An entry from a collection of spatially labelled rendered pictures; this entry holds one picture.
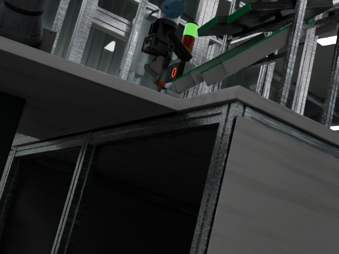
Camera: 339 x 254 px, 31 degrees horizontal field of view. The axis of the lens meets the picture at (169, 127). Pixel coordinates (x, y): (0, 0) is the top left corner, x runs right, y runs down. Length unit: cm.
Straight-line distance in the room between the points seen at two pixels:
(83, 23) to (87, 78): 177
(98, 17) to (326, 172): 201
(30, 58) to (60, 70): 7
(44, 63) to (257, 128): 49
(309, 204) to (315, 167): 8
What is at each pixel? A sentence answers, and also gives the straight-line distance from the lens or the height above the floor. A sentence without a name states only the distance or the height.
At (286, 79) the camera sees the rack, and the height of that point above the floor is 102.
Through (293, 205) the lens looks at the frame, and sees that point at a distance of 136.
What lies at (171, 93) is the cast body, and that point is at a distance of 205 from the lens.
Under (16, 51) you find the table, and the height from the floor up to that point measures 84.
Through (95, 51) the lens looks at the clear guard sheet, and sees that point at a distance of 347.
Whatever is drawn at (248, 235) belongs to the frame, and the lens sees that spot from 128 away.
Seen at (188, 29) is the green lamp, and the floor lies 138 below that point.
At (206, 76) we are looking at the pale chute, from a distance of 173.
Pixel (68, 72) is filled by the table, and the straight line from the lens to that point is 140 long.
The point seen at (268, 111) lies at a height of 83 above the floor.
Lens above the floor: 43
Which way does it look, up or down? 14 degrees up
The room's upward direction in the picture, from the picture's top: 14 degrees clockwise
